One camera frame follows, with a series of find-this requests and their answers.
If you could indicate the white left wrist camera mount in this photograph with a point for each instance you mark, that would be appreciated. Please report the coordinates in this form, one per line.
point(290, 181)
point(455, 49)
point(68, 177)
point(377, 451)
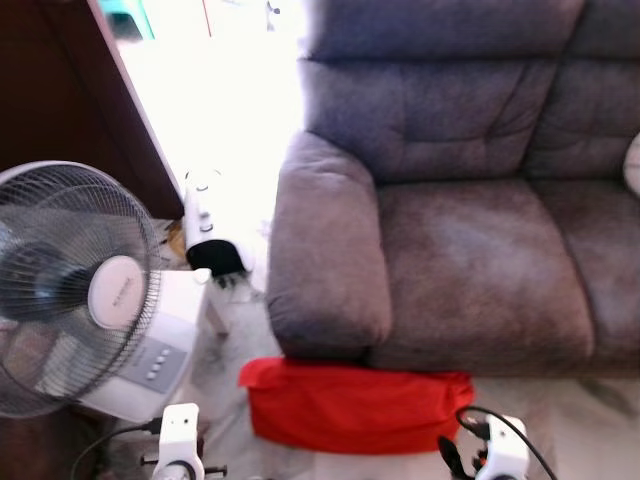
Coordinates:
point(180, 435)

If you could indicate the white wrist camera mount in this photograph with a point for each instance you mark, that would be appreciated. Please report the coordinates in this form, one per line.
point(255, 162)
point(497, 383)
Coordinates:
point(508, 455)
point(180, 435)

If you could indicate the teal plastic item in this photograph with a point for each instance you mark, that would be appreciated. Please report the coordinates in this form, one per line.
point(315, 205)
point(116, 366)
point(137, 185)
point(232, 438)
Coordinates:
point(125, 20)

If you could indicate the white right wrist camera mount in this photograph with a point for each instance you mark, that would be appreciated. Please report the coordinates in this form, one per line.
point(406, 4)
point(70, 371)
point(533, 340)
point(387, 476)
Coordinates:
point(508, 455)

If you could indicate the grey-brown fabric sofa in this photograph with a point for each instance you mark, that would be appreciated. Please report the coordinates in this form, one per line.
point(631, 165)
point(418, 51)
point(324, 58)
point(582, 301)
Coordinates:
point(470, 250)

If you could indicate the pink cat face cushion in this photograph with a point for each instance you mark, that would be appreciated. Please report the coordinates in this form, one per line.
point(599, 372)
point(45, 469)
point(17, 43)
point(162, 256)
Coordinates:
point(633, 165)

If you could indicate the white heater with black base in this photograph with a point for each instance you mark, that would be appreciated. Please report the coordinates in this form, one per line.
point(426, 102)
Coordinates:
point(203, 215)

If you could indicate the white pedestal fan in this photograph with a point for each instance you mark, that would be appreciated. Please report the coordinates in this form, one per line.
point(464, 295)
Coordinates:
point(115, 292)

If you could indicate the dark wooden door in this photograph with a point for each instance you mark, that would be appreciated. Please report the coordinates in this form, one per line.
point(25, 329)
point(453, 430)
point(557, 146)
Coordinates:
point(50, 80)

